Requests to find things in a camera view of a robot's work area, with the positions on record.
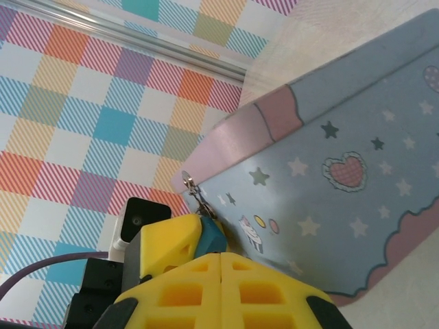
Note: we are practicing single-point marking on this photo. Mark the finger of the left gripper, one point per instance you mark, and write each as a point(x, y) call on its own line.
point(168, 240)

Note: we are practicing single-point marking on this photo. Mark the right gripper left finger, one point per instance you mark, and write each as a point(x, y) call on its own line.
point(178, 294)

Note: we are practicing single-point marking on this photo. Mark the aluminium corner post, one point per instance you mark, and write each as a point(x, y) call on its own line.
point(137, 36)

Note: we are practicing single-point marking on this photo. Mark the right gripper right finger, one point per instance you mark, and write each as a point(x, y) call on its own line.
point(267, 294)

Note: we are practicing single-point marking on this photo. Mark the blue cartoon tin box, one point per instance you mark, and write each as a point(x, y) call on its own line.
point(343, 205)

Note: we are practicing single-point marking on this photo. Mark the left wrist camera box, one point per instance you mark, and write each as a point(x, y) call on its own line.
point(144, 216)

